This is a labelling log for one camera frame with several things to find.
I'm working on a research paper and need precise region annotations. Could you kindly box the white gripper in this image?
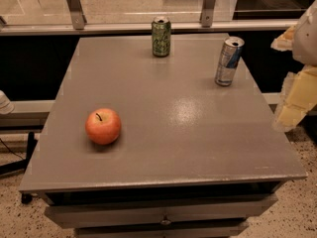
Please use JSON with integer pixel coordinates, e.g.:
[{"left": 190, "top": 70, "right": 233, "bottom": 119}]
[{"left": 270, "top": 1, "right": 317, "bottom": 132}]

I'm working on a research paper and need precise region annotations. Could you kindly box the green soda can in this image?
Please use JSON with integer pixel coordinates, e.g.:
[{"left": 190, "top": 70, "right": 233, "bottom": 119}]
[{"left": 152, "top": 16, "right": 171, "bottom": 57}]

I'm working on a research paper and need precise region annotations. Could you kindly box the silver blue energy drink can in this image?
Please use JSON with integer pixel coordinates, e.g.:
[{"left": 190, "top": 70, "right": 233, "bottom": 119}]
[{"left": 215, "top": 37, "right": 245, "bottom": 86}]

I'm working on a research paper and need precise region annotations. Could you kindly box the red apple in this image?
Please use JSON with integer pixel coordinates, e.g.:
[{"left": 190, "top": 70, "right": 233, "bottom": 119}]
[{"left": 85, "top": 108, "right": 121, "bottom": 145}]

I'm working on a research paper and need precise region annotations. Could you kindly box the grey drawer cabinet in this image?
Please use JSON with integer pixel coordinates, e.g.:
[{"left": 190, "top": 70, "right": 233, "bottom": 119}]
[{"left": 20, "top": 34, "right": 306, "bottom": 238}]

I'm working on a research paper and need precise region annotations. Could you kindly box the round drawer lock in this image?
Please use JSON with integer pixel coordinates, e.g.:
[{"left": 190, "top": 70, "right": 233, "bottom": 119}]
[{"left": 160, "top": 218, "right": 171, "bottom": 226}]

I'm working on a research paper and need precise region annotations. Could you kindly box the white object at left edge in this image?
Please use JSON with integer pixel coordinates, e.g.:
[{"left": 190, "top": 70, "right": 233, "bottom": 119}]
[{"left": 0, "top": 90, "right": 14, "bottom": 115}]

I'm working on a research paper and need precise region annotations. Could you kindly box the black stand base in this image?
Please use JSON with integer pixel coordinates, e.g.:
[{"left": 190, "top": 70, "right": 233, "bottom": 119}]
[{"left": 0, "top": 132, "right": 38, "bottom": 204}]

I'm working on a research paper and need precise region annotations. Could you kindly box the right metal railing post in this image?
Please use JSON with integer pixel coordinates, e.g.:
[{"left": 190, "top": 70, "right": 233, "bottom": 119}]
[{"left": 200, "top": 0, "right": 216, "bottom": 28}]

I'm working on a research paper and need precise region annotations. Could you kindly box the metal railing post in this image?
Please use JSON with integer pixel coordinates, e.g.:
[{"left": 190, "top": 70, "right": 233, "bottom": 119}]
[
  {"left": 66, "top": 0, "right": 87, "bottom": 30},
  {"left": 200, "top": 0, "right": 216, "bottom": 28}
]

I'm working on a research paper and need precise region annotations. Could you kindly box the left metal railing post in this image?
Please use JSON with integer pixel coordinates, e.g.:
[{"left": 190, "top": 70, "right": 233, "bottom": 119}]
[{"left": 66, "top": 0, "right": 87, "bottom": 30}]

